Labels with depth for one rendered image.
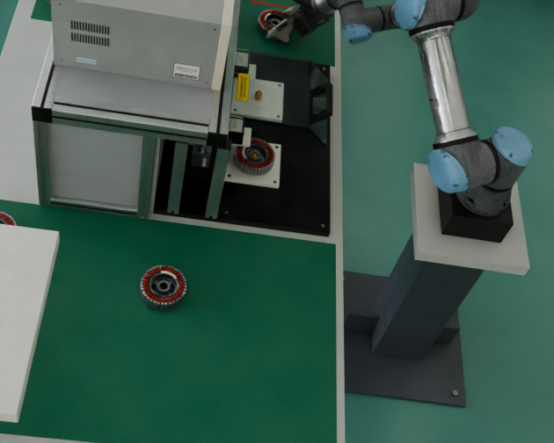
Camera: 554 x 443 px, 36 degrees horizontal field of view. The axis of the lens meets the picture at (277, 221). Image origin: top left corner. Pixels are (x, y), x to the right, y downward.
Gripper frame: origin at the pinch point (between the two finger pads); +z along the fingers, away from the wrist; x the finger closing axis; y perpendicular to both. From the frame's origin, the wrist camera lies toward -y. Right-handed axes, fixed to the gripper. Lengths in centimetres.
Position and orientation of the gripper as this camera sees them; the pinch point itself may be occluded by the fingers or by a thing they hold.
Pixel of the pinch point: (273, 25)
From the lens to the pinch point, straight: 278.4
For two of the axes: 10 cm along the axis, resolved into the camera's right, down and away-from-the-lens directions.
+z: -6.8, 2.3, 7.0
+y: 6.2, 7.0, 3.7
